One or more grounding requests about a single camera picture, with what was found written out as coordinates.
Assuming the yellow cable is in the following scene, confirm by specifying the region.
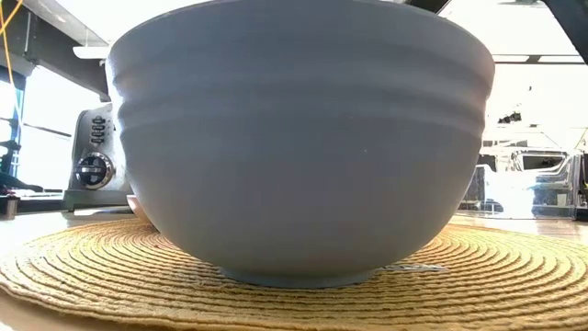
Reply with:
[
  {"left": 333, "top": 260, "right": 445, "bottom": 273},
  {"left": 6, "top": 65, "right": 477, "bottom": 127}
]
[{"left": 0, "top": 0, "right": 24, "bottom": 120}]

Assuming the clear plastic bin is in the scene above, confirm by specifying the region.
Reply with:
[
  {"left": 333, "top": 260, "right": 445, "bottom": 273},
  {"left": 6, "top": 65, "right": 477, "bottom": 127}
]
[{"left": 458, "top": 147, "right": 581, "bottom": 220}]

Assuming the pink plate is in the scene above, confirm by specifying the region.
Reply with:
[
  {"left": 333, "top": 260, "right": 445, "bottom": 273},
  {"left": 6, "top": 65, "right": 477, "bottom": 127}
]
[{"left": 125, "top": 193, "right": 151, "bottom": 223}]

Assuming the round woven straw placemat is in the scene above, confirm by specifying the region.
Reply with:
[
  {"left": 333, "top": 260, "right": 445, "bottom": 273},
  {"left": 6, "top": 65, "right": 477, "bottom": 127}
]
[{"left": 0, "top": 215, "right": 588, "bottom": 331}]

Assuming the white ceiling light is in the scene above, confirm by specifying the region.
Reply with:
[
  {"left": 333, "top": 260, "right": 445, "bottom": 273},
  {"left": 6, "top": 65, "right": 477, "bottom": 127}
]
[{"left": 72, "top": 44, "right": 111, "bottom": 60}]

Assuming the grey overhead beam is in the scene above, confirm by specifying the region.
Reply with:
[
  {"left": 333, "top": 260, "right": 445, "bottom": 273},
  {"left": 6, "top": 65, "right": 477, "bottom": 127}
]
[{"left": 0, "top": 0, "right": 111, "bottom": 103}]

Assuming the blue vertical post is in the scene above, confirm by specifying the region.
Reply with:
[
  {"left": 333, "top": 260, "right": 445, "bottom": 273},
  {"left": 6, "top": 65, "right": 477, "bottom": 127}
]
[{"left": 7, "top": 68, "right": 27, "bottom": 180}]

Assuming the silver four-slot toaster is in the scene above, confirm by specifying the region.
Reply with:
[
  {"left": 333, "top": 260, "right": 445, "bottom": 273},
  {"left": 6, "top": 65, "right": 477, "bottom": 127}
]
[{"left": 62, "top": 101, "right": 135, "bottom": 213}]

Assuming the blue bowl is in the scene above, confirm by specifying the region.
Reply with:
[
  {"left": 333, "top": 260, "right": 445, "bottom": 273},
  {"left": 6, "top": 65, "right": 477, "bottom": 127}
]
[{"left": 104, "top": 0, "right": 496, "bottom": 290}]

